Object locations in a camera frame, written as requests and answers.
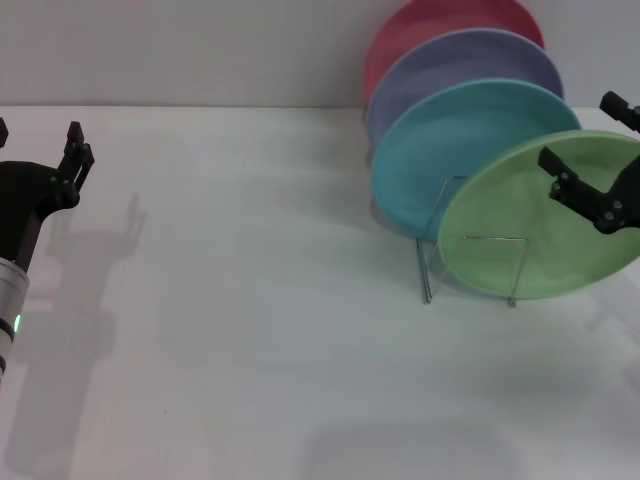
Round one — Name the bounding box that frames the red plastic plate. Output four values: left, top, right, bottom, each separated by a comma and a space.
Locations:
363, 0, 546, 109

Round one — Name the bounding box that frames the metal wire plate rack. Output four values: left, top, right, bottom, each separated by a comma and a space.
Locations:
414, 174, 530, 308

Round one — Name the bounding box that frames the purple plastic plate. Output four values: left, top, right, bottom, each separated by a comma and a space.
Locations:
364, 28, 565, 151

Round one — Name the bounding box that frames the blue plastic plate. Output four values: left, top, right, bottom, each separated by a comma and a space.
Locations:
370, 78, 584, 245

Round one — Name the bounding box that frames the green plastic plate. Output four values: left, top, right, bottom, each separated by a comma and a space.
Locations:
437, 129, 640, 301

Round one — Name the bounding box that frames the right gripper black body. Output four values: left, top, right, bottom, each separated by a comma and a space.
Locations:
608, 154, 640, 230

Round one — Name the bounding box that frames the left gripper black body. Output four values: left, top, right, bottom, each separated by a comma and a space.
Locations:
0, 160, 81, 271

